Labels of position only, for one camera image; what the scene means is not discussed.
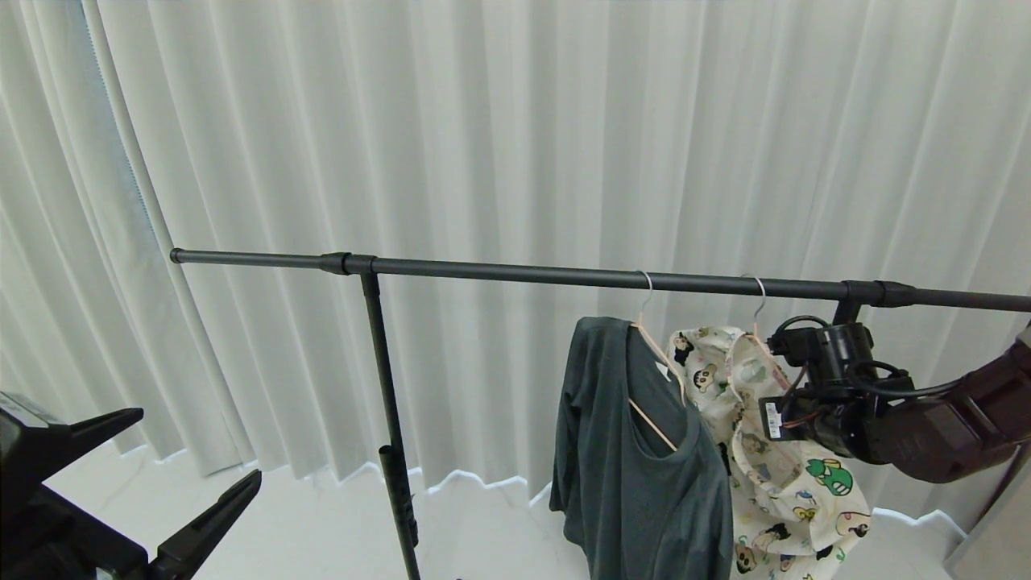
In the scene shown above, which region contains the black cable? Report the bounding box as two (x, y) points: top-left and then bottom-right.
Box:
(769, 315), (963, 401)

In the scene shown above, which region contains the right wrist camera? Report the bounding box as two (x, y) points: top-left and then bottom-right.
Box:
(766, 325), (824, 368)

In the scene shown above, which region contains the dark grey t-shirt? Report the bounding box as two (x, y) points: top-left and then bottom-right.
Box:
(549, 317), (735, 580)

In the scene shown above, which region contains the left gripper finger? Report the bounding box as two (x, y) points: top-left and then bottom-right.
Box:
(44, 408), (145, 478)
(147, 469), (263, 580)

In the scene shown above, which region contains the white curtain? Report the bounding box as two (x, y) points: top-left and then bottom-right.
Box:
(0, 0), (1031, 532)

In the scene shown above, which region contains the pink clothes hanger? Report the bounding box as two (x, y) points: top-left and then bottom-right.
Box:
(627, 271), (690, 453)
(743, 276), (797, 389)

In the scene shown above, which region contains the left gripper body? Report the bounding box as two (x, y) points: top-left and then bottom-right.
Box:
(0, 392), (151, 580)

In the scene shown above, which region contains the cream printed garment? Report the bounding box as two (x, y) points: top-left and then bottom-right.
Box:
(667, 325), (873, 580)

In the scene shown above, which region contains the black clothes rack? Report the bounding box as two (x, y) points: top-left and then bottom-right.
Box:
(169, 247), (1031, 580)

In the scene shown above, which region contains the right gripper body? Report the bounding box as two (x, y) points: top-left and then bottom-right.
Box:
(757, 392), (816, 443)

